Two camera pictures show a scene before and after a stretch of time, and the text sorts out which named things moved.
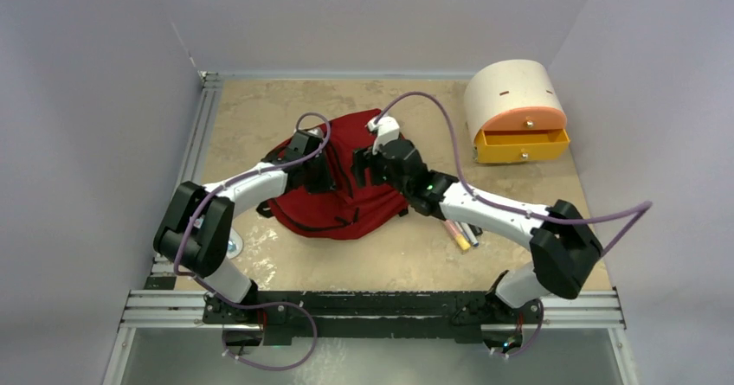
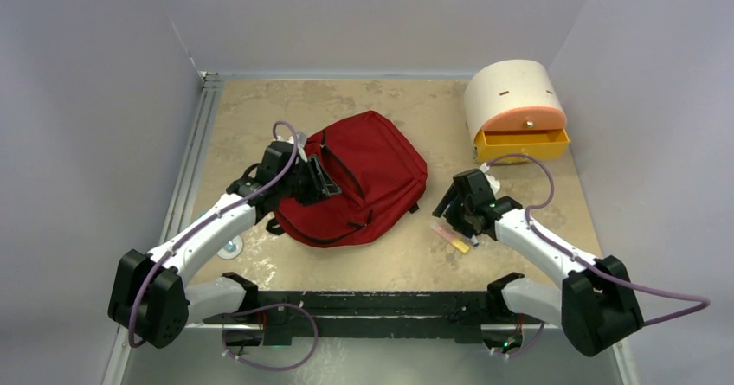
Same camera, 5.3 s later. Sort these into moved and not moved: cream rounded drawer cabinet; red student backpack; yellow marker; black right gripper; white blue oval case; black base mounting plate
Moved: black right gripper; yellow marker
Not moved: red student backpack; white blue oval case; cream rounded drawer cabinet; black base mounting plate
